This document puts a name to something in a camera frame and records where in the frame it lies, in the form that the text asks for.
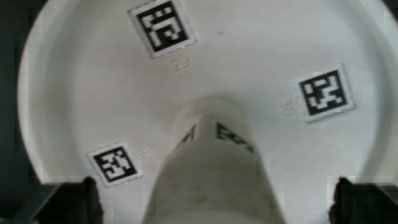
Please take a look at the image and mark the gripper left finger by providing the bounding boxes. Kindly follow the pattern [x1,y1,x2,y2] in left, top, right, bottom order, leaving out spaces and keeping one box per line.
[5,177,101,224]

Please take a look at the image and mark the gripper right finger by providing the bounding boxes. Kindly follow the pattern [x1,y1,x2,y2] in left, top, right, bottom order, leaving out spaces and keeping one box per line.
[330,177,398,224]

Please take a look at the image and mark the white round table top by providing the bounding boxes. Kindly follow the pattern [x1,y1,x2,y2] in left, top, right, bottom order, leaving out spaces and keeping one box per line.
[18,0,398,224]

